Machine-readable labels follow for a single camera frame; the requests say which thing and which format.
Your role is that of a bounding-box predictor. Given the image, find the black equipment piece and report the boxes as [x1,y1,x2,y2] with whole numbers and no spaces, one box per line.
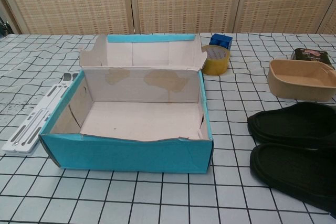
[0,18,12,36]

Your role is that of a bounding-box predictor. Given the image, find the white black checked tablecloth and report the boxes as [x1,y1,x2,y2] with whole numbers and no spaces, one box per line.
[0,33,336,224]

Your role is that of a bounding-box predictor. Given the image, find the woven bamboo screen panel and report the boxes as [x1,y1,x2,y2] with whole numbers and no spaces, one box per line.
[237,0,336,35]
[0,0,133,36]
[316,0,336,35]
[130,0,246,36]

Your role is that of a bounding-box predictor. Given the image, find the blue plastic block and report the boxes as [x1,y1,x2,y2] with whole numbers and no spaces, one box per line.
[209,34,234,51]

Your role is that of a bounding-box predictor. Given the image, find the teal cardboard shoe box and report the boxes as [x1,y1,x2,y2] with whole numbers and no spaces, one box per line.
[38,34,215,174]

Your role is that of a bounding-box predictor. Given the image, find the beige rectangular tray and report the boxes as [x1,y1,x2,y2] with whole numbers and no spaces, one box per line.
[267,59,336,103]

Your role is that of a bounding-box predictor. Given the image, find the white folding laptop stand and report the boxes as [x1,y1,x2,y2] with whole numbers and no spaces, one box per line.
[2,72,79,154]

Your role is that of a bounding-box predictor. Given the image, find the black rubber slipper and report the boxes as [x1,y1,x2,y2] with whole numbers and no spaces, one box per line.
[247,101,336,149]
[249,142,336,216]

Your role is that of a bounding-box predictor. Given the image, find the yellow packing tape roll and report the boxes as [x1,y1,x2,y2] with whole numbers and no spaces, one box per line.
[201,45,232,76]

